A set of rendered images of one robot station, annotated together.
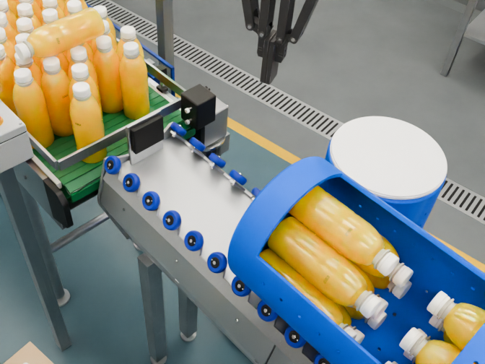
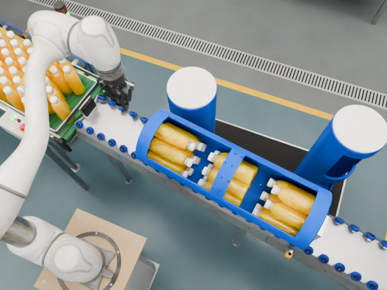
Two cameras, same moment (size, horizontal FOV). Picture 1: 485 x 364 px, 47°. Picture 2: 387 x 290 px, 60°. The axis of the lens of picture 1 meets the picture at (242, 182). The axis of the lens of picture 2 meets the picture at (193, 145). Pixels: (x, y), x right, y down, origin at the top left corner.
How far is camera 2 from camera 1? 0.67 m
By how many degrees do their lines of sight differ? 19
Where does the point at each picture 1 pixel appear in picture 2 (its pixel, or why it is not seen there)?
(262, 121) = (142, 46)
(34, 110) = not seen: hidden behind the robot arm
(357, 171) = (179, 99)
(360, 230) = (179, 138)
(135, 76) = (73, 80)
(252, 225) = (140, 147)
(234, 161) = (134, 73)
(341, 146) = (171, 88)
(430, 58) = not seen: outside the picture
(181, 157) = (106, 109)
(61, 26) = not seen: hidden behind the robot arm
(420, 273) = (209, 140)
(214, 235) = (131, 142)
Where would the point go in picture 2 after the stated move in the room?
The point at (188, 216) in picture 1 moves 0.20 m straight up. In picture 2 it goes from (117, 137) to (108, 119)
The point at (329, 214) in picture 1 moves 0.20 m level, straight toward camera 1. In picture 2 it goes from (167, 134) to (164, 175)
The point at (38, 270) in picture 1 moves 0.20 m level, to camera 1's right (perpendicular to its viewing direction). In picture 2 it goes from (64, 167) to (93, 160)
